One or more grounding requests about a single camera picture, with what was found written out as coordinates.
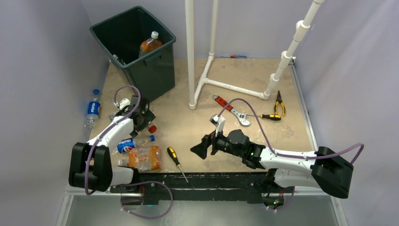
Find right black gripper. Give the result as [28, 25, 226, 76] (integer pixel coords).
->
[191, 126, 244, 159]

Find pepsi bottle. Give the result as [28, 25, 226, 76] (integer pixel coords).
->
[111, 135, 155, 154]
[85, 89, 101, 129]

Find clear bottle white cap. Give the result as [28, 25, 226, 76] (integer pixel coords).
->
[113, 54, 126, 65]

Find orange label bottle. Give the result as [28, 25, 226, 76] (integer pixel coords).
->
[138, 31, 163, 58]
[118, 145, 161, 172]

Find red cap clear bottle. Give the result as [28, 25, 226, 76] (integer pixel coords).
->
[136, 116, 157, 134]

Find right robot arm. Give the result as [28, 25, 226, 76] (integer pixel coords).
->
[190, 129, 353, 199]

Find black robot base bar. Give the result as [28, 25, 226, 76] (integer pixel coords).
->
[110, 171, 293, 205]

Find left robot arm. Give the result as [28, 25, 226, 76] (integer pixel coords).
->
[68, 96, 156, 194]

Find dark green plastic bin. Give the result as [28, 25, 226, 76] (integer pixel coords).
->
[89, 6, 176, 102]

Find yellow black screwdriver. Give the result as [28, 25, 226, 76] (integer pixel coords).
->
[167, 147, 189, 183]

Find yellow black pliers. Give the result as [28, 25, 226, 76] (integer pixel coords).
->
[274, 90, 286, 116]

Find small red blue screwdriver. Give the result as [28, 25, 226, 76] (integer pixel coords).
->
[221, 55, 247, 59]

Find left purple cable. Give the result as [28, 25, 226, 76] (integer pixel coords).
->
[84, 85, 142, 196]

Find Pepsi bottle by wall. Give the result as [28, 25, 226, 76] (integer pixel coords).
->
[85, 89, 101, 129]

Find red handle adjustable wrench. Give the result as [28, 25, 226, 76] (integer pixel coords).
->
[212, 94, 251, 127]

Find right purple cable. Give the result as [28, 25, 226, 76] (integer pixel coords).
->
[216, 98, 365, 165]

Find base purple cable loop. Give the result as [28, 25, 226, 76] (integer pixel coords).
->
[120, 181, 174, 219]

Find white PVC pipe frame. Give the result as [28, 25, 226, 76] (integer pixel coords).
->
[184, 0, 326, 109]

